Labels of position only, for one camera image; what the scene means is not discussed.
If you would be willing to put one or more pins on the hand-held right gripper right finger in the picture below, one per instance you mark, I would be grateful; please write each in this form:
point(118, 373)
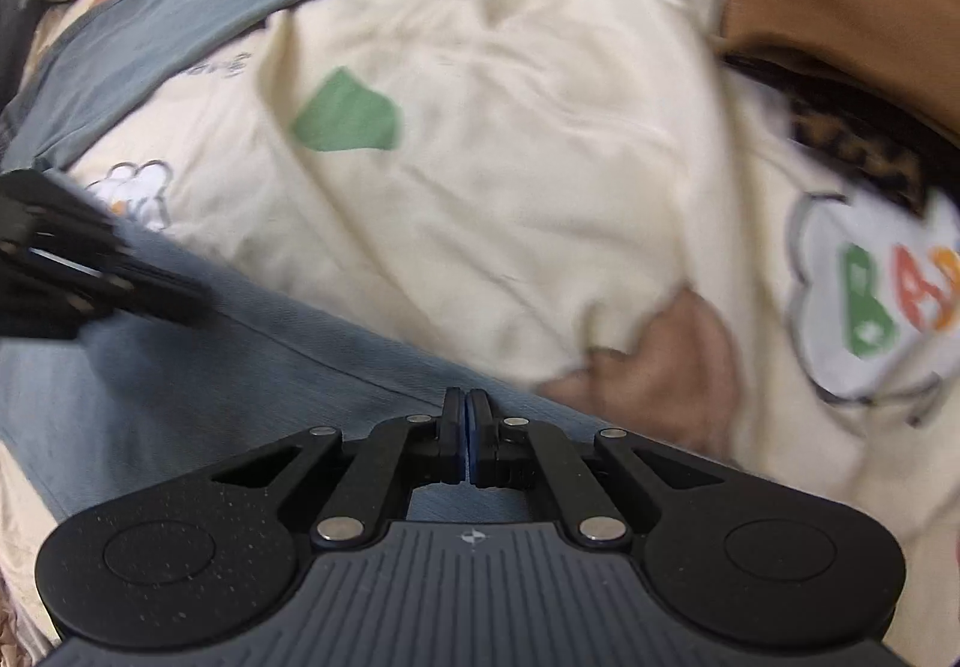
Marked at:
point(480, 446)

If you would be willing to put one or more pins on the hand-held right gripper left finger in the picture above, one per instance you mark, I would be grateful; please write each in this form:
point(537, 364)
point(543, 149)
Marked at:
point(457, 446)

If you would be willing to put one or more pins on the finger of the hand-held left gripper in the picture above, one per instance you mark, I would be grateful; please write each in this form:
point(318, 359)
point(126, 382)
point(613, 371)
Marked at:
point(165, 303)

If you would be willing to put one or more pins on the cream bear printed blanket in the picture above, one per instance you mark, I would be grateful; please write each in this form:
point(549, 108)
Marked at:
point(525, 149)

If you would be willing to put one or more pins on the light blue jeans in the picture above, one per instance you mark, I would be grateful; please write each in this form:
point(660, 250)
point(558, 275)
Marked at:
point(187, 382)

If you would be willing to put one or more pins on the black folded cloth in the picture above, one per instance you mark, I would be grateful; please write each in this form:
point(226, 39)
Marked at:
point(862, 104)

